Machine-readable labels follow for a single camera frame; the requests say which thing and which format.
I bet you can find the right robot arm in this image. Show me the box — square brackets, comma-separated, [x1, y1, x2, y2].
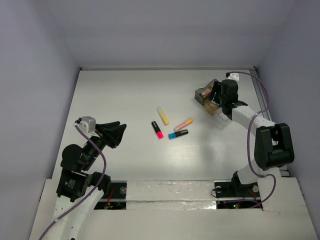
[209, 79, 295, 198]

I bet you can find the black pink highlighter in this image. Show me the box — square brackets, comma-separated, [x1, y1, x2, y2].
[151, 121, 164, 139]

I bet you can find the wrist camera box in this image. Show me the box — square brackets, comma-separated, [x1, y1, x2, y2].
[73, 116, 98, 137]
[225, 72, 240, 82]

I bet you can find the amber plastic bin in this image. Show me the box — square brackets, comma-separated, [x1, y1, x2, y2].
[203, 99, 221, 116]

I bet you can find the pink capped eraser bottle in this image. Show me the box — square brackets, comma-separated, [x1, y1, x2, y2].
[200, 86, 213, 99]

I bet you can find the smoky grey plastic bin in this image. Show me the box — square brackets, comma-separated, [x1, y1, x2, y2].
[194, 79, 218, 106]

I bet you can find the black blue highlighter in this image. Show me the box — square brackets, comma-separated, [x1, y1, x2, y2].
[168, 129, 189, 140]

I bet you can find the clear plastic bin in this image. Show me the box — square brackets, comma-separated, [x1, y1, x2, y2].
[213, 108, 232, 129]

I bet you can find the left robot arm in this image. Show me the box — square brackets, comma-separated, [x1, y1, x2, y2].
[39, 116, 127, 240]

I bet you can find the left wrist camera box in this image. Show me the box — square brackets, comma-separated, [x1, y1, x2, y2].
[73, 116, 98, 137]

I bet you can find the white foam front board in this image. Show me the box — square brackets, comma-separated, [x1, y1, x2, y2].
[28, 177, 312, 240]

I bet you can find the yellow highlighter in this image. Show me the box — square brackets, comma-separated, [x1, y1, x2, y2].
[156, 107, 170, 126]

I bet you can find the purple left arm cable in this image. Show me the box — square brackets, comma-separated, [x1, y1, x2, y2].
[37, 123, 108, 240]

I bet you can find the orange highlighter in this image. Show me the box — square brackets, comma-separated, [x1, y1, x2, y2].
[173, 118, 193, 132]

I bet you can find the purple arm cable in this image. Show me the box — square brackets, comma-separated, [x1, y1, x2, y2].
[37, 123, 108, 240]
[223, 71, 277, 210]

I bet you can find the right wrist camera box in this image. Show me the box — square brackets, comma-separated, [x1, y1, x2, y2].
[225, 72, 240, 82]

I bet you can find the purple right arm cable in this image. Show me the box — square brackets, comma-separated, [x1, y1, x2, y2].
[223, 71, 277, 210]

